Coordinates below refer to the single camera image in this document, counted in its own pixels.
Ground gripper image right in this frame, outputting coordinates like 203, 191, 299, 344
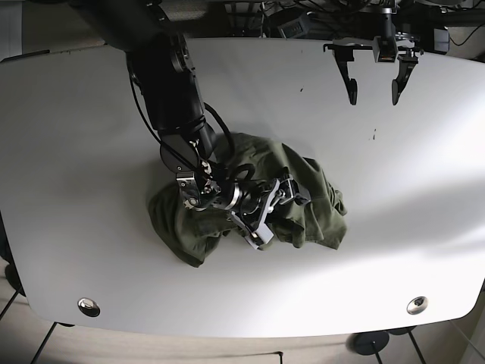
323, 32, 424, 105

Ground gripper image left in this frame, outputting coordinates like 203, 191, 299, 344
217, 174, 311, 232

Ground olive green T-shirt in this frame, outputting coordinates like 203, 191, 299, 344
148, 133, 347, 268

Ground black power box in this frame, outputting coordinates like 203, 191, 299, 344
268, 8, 311, 39

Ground right silver table grommet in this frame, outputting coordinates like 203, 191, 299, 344
406, 296, 428, 315

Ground silver table grommet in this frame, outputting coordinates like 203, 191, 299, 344
406, 296, 428, 315
77, 297, 101, 318

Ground round black stand base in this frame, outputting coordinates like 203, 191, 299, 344
346, 331, 390, 356

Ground left silver table grommet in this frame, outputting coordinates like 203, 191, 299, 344
77, 297, 101, 318

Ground grey wrist camera image right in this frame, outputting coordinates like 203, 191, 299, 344
372, 36, 399, 63

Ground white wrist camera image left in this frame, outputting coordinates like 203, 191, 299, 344
230, 212, 274, 249

